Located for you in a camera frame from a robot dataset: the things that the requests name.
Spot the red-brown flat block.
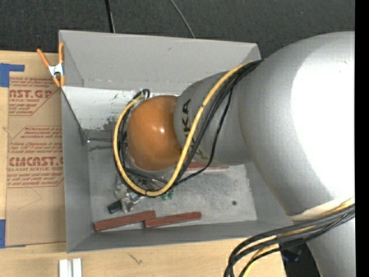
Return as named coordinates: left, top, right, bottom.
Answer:
left=92, top=210, right=157, bottom=233
left=185, top=162, right=230, bottom=172
left=143, top=211, right=203, bottom=229

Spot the grey metal bin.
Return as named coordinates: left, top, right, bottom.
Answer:
left=58, top=29, right=292, bottom=253

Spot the brown cardboard board, red print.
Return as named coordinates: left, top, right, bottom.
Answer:
left=0, top=50, right=67, bottom=249

